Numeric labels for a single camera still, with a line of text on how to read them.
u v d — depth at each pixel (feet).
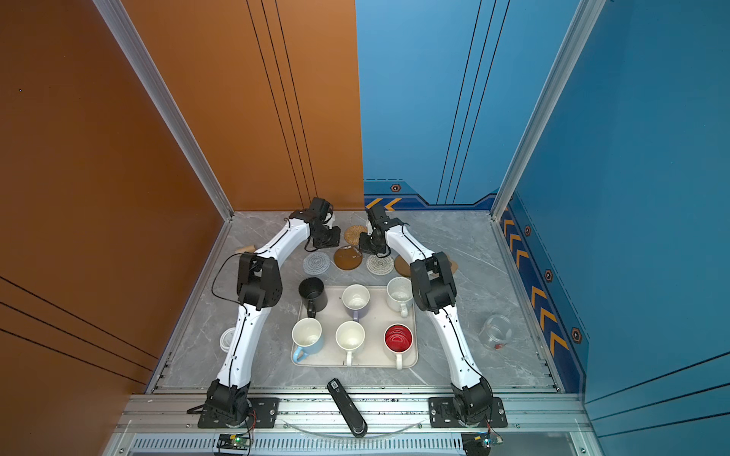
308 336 2.78
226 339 2.61
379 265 3.36
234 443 2.33
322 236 3.08
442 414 2.38
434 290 2.16
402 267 3.34
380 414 2.47
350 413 2.38
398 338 2.78
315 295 3.01
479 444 2.29
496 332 2.85
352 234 3.70
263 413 2.42
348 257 3.47
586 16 2.29
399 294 3.10
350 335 2.78
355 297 3.06
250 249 3.54
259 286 2.20
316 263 3.41
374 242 3.01
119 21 2.29
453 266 2.22
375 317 2.93
